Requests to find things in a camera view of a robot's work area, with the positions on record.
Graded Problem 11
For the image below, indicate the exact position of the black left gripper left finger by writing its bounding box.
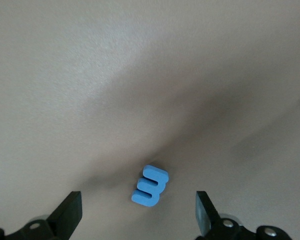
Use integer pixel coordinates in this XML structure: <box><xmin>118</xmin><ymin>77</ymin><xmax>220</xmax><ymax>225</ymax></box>
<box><xmin>0</xmin><ymin>191</ymin><xmax>83</xmax><ymax>240</ymax></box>

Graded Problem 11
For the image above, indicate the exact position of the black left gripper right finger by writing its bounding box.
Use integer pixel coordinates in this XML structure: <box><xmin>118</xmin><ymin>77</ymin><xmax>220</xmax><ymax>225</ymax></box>
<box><xmin>194</xmin><ymin>190</ymin><xmax>294</xmax><ymax>240</ymax></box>

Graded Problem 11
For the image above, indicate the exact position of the blue foam letter m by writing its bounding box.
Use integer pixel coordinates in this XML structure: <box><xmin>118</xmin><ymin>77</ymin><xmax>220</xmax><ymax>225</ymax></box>
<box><xmin>131</xmin><ymin>164</ymin><xmax>170</xmax><ymax>208</ymax></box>

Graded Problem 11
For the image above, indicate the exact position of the brown table cover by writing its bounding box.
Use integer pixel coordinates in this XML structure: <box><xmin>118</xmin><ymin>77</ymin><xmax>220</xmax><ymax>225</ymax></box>
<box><xmin>0</xmin><ymin>0</ymin><xmax>300</xmax><ymax>240</ymax></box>

